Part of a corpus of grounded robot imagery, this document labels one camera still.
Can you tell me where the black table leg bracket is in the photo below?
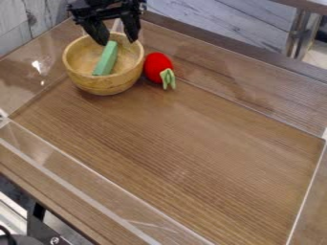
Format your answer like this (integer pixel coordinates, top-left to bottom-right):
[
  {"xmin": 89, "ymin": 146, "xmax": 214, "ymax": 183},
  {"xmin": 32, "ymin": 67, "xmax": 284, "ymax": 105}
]
[{"xmin": 27, "ymin": 203, "xmax": 72, "ymax": 245}]

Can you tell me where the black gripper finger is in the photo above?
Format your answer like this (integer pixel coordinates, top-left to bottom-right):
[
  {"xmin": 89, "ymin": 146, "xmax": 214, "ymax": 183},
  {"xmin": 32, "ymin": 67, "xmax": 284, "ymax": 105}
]
[
  {"xmin": 80, "ymin": 18, "xmax": 109, "ymax": 46},
  {"xmin": 120, "ymin": 12, "xmax": 140, "ymax": 43}
]

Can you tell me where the metal table leg background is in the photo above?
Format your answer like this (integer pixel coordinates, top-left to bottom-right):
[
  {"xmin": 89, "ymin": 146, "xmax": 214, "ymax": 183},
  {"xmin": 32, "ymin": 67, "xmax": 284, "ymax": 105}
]
[{"xmin": 283, "ymin": 9, "xmax": 322, "ymax": 60}]

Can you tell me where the red plush strawberry toy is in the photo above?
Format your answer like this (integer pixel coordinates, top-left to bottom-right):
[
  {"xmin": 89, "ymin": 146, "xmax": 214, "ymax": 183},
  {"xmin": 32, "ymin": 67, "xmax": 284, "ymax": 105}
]
[{"xmin": 143, "ymin": 53, "xmax": 176, "ymax": 89}]

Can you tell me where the black cable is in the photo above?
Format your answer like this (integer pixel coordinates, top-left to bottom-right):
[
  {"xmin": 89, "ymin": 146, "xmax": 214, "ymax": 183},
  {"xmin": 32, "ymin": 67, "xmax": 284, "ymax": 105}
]
[{"xmin": 0, "ymin": 224, "xmax": 17, "ymax": 245}]

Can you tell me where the clear acrylic tray wall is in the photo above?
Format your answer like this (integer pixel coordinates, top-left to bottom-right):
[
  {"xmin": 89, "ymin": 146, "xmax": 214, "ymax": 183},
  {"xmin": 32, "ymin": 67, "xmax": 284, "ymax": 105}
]
[{"xmin": 0, "ymin": 18, "xmax": 327, "ymax": 245}]

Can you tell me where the green rectangular block stick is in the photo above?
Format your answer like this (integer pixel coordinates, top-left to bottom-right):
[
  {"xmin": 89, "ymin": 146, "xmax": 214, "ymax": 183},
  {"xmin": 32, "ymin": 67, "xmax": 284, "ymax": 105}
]
[{"xmin": 92, "ymin": 41, "xmax": 117, "ymax": 76}]

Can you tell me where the brown wooden bowl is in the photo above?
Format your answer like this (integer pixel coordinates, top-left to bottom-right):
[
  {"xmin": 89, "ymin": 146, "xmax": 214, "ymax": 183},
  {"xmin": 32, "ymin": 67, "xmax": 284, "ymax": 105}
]
[{"xmin": 63, "ymin": 32, "xmax": 144, "ymax": 96}]

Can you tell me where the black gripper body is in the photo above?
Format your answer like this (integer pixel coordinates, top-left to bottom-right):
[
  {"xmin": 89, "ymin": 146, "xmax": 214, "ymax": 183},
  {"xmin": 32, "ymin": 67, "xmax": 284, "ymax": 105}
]
[{"xmin": 68, "ymin": 0, "xmax": 147, "ymax": 24}]

